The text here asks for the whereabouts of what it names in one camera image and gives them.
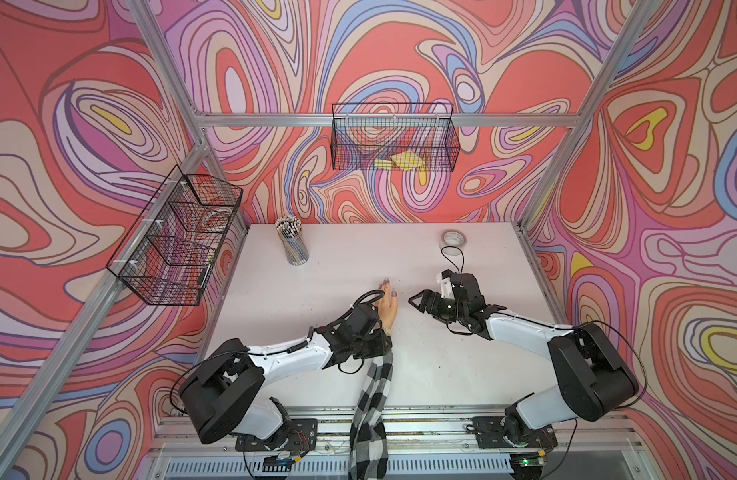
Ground yellow sticky notes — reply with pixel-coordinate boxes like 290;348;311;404
372;150;426;172

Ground aluminium frame post right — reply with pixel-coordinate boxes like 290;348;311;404
515;0;661;236

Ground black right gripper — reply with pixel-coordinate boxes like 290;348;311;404
408;289;467;323

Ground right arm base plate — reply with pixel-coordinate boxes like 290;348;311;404
464;416;558;451

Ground aluminium frame post left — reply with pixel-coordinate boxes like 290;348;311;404
0;1;238;479

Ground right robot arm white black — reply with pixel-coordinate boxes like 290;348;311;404
408;270;644;448

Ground black wire basket wall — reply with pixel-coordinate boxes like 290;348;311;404
106;166;244;306
330;100;461;172

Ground aluminium frame post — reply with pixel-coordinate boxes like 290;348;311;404
515;0;661;236
0;1;238;479

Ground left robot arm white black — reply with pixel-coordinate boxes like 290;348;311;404
178;302;391;449

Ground black wire basket left wall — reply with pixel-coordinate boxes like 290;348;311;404
106;166;244;306

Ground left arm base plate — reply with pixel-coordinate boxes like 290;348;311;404
236;418;318;455

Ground clear tape roll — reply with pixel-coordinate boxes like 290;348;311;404
440;229;467;249

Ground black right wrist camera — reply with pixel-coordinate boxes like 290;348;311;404
437;269;458;300

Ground aluminium crossbar back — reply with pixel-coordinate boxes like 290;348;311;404
192;112;581;128

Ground plaid sleeve mannequin forearm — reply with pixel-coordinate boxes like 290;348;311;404
348;353;393;480

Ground black wire basket back wall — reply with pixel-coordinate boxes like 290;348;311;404
330;100;461;172

